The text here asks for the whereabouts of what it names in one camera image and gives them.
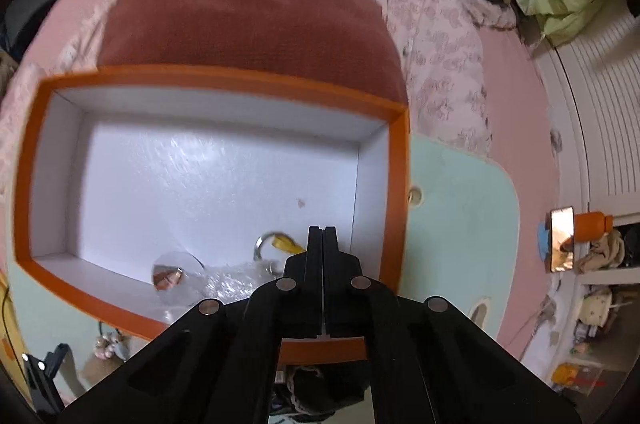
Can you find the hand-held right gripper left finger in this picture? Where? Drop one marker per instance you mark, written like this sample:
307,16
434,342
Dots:
315,264

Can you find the red-brown cushion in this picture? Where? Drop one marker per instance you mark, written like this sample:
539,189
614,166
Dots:
250,28

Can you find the white louvred door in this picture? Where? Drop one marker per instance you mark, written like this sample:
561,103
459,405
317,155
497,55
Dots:
605,118

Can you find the round clear badge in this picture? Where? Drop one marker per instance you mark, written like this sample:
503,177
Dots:
172,276

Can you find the small rectangular mirror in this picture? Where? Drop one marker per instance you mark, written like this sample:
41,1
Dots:
562,239

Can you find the keyring with yellow tag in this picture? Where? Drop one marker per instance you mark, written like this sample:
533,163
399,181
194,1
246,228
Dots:
280,244

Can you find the black knit garment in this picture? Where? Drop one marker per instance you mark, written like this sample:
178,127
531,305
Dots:
320,386

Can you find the orange cardboard box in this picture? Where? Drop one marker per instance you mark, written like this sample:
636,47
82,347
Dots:
200,184

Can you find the clear bubble bag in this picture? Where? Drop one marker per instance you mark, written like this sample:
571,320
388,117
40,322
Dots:
235,286

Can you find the blue phone stand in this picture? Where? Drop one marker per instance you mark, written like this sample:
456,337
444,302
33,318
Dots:
544,244

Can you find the orange toy box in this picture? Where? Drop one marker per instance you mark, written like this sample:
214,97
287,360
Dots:
577,378

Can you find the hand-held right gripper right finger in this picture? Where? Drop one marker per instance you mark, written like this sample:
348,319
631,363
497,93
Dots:
331,264

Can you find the beige plush toy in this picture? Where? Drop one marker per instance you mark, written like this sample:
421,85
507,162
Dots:
602,254

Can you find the orange bottle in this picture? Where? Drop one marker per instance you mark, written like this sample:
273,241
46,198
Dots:
592,227

